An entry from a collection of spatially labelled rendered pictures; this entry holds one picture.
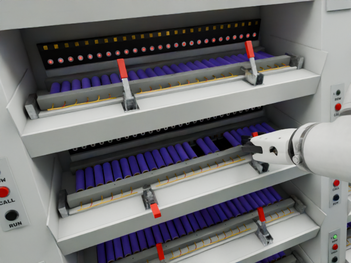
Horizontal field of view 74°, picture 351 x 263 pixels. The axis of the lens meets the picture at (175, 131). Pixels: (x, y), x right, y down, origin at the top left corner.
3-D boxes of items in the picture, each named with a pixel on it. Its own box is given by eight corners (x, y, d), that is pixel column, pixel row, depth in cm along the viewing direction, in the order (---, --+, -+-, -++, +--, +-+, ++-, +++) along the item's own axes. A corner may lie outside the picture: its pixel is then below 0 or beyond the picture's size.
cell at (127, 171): (127, 162, 58) (132, 180, 53) (120, 164, 58) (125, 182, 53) (126, 156, 57) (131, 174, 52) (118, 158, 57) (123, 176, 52)
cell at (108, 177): (110, 167, 57) (114, 185, 52) (103, 168, 57) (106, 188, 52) (109, 161, 56) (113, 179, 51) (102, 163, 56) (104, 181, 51)
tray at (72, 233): (315, 171, 60) (327, 141, 54) (63, 255, 44) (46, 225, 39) (265, 130, 76) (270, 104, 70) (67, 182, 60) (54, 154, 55)
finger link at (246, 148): (241, 155, 46) (242, 149, 51) (284, 150, 43) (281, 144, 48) (240, 150, 46) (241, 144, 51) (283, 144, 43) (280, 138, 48)
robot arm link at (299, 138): (304, 182, 36) (290, 178, 39) (347, 167, 38) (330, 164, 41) (296, 129, 35) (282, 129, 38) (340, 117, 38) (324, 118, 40)
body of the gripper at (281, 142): (291, 177, 38) (251, 165, 49) (339, 161, 41) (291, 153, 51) (283, 132, 37) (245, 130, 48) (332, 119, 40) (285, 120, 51)
